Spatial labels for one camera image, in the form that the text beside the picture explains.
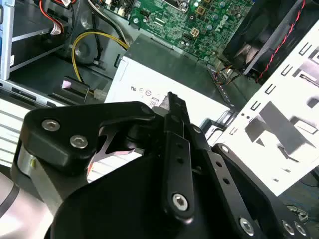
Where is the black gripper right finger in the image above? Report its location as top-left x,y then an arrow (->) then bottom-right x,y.
185,123 -> 318,239

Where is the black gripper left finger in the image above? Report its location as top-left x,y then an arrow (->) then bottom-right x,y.
16,91 -> 195,222

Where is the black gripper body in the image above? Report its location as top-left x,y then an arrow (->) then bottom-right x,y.
51,151 -> 244,239

